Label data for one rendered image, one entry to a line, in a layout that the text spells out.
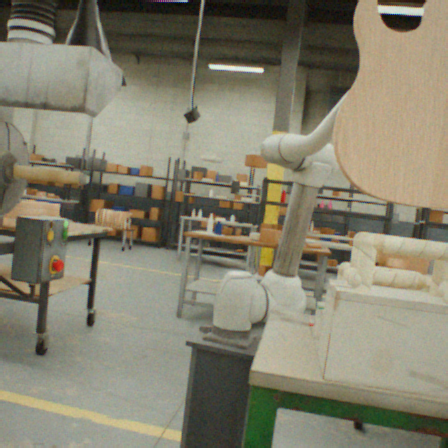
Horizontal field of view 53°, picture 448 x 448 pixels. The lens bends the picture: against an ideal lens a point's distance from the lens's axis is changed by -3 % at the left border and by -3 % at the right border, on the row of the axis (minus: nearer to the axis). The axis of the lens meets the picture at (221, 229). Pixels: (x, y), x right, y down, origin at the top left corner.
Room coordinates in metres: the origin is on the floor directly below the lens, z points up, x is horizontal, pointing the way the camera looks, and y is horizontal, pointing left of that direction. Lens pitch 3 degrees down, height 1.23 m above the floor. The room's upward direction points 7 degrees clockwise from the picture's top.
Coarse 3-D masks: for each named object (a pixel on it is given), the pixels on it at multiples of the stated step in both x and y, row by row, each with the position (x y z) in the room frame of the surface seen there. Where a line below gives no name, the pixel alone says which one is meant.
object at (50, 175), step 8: (16, 168) 1.15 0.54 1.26; (24, 168) 1.15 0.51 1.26; (32, 168) 1.15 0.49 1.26; (40, 168) 1.15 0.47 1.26; (16, 176) 1.16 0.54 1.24; (24, 176) 1.15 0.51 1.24; (32, 176) 1.15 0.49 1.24; (40, 176) 1.14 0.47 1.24; (48, 176) 1.14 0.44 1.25; (56, 176) 1.13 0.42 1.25; (64, 176) 1.13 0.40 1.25; (72, 176) 1.13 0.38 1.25; (72, 184) 1.14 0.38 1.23; (80, 184) 1.14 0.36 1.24
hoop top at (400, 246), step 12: (372, 240) 0.84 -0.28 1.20; (384, 240) 0.84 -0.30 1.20; (396, 240) 0.84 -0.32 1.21; (408, 240) 0.84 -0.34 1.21; (420, 240) 0.84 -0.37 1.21; (384, 252) 0.85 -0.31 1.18; (396, 252) 0.84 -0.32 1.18; (408, 252) 0.83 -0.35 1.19; (420, 252) 0.83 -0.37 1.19; (432, 252) 0.83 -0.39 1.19; (444, 252) 0.82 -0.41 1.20
